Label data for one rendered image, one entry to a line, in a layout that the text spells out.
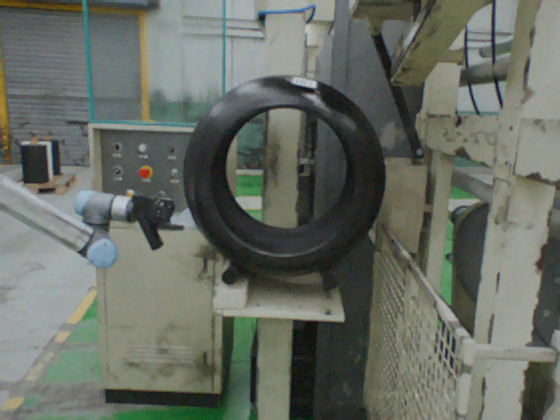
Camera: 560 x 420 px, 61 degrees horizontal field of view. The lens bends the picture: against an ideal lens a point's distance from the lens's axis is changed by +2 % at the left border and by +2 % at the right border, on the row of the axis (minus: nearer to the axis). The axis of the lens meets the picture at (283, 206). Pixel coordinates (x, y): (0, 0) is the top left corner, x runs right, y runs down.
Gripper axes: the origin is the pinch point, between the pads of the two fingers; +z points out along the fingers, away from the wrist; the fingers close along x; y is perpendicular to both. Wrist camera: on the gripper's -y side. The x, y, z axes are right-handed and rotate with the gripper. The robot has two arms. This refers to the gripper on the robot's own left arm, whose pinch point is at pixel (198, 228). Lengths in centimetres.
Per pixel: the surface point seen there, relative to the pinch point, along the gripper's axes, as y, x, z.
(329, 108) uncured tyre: 40, -11, 31
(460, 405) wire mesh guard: -5, -61, 58
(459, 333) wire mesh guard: 6, -58, 57
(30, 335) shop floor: -115, 119, -110
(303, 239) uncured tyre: -2.3, 14.7, 31.8
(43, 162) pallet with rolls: -96, 533, -326
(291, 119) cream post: 34.7, 26.0, 21.6
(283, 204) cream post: 5.7, 26.0, 23.5
